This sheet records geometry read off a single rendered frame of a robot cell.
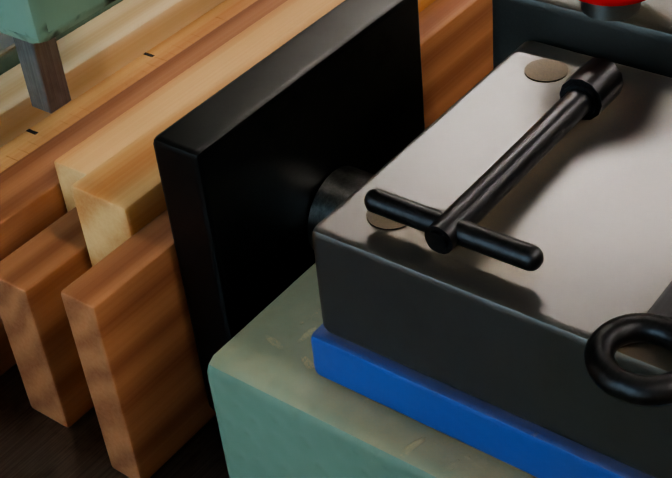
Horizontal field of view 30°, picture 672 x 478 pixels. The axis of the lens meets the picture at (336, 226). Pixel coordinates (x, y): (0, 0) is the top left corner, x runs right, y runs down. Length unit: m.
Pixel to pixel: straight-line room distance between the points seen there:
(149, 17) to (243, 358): 0.19
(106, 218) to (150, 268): 0.02
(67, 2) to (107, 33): 0.11
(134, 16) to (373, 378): 0.22
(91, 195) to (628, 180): 0.14
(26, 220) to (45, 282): 0.04
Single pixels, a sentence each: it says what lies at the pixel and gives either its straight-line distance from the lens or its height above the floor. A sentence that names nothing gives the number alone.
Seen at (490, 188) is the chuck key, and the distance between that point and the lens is 0.24.
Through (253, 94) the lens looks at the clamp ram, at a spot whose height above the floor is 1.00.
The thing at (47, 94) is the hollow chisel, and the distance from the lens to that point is 0.39.
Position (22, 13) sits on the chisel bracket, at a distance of 0.32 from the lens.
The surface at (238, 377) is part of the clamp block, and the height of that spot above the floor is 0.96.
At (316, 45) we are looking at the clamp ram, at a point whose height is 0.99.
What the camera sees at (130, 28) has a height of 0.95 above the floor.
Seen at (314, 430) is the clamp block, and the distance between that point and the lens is 0.27.
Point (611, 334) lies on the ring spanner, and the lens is 0.21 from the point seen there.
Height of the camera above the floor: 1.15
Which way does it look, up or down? 38 degrees down
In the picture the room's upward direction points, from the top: 6 degrees counter-clockwise
